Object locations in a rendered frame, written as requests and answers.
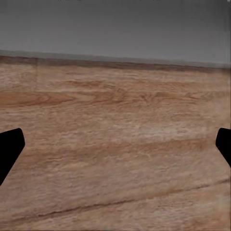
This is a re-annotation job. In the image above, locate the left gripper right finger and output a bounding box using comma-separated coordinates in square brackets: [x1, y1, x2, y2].
[216, 128, 231, 166]

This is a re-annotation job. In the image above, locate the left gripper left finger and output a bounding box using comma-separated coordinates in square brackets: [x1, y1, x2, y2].
[0, 128, 25, 186]

